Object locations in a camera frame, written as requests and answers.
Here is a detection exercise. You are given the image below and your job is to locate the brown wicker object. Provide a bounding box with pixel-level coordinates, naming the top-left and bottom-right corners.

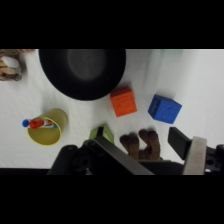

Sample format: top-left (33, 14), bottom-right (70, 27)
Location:
top-left (0, 49), bottom-right (35, 82)

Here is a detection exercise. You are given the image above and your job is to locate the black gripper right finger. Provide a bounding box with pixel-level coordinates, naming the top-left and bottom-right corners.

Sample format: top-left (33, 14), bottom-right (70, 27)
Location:
top-left (167, 126), bottom-right (208, 176)

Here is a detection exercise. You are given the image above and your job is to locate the brown plush toy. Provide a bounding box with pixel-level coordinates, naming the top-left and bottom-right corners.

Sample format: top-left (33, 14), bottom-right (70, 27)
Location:
top-left (119, 128), bottom-right (164, 162)

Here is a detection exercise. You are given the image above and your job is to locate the yellow plastic cup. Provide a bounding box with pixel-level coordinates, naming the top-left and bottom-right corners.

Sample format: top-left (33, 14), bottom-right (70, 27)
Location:
top-left (26, 107), bottom-right (69, 147)

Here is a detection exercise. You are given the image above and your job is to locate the red cube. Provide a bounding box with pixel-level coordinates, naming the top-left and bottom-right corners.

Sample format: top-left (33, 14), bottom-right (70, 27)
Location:
top-left (109, 86), bottom-right (138, 118)

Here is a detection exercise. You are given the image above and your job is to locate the black round bowl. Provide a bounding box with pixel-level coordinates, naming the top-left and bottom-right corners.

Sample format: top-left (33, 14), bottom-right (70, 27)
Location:
top-left (38, 49), bottom-right (127, 102)

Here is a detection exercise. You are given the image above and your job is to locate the lime green block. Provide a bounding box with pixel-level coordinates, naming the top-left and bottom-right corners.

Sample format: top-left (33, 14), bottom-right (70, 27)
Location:
top-left (88, 123), bottom-right (115, 145)

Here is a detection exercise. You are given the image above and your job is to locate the blue cube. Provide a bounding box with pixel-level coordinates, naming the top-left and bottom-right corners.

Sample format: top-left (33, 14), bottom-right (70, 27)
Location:
top-left (147, 94), bottom-right (183, 125)

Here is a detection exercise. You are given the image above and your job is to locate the red marker with blue cap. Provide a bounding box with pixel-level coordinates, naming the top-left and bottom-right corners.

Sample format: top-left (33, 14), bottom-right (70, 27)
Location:
top-left (21, 118), bottom-right (59, 130)

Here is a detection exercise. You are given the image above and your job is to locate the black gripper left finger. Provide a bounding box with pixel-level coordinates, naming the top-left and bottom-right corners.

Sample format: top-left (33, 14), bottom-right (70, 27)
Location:
top-left (87, 134), bottom-right (155, 176)

